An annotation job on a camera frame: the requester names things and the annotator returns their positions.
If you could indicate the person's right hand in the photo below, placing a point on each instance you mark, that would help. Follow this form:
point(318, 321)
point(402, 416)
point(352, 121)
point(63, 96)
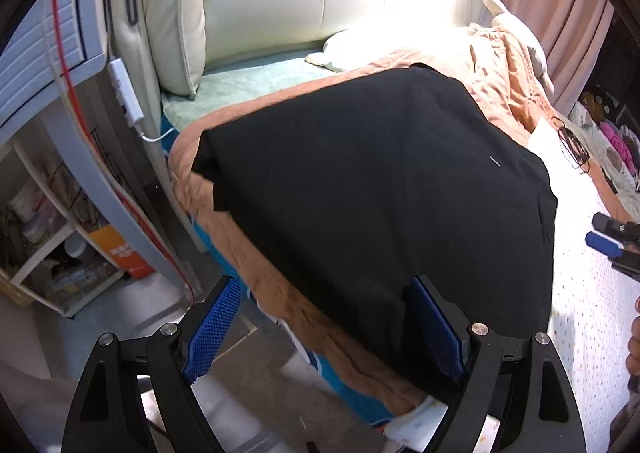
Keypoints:
point(635, 348)

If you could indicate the salmon pink blanket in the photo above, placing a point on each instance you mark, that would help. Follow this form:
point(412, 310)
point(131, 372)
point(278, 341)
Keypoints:
point(300, 303)

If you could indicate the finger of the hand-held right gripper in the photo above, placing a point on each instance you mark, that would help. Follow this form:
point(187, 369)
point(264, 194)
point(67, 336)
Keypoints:
point(612, 224)
point(605, 244)

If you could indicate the magenta cloth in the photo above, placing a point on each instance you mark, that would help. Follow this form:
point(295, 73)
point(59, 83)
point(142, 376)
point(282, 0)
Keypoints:
point(620, 140)

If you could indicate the pale green sheet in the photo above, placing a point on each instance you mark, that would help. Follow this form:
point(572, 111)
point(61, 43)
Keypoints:
point(240, 88)

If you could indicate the white open shelf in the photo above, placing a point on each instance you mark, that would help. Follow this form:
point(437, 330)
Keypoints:
point(60, 233)

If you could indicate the white pillow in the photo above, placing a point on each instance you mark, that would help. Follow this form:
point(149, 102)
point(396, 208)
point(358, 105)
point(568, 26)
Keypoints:
point(360, 50)

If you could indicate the orange box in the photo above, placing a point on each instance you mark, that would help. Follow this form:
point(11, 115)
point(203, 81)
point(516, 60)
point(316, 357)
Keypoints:
point(125, 253)

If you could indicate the cream pillow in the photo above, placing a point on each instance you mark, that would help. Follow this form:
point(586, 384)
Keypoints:
point(520, 40)

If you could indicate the pile of clothes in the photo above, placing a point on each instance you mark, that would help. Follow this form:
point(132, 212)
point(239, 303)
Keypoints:
point(615, 173)

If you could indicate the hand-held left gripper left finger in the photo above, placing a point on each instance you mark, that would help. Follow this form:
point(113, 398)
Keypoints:
point(212, 333)

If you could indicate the white jar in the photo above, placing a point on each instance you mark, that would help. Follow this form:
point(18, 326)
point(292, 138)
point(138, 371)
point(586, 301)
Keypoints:
point(25, 205)

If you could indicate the white power strip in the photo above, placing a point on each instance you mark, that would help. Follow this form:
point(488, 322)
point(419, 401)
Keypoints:
point(125, 93)

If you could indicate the white floral bedsheet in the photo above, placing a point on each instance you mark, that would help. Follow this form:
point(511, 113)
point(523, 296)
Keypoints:
point(590, 308)

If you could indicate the black collared shirt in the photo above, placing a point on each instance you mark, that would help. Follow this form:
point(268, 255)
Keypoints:
point(375, 183)

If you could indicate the white drawer cabinet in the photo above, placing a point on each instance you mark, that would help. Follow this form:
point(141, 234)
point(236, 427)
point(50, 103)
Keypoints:
point(45, 58)

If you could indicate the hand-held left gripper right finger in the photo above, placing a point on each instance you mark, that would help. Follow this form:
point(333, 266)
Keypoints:
point(440, 333)

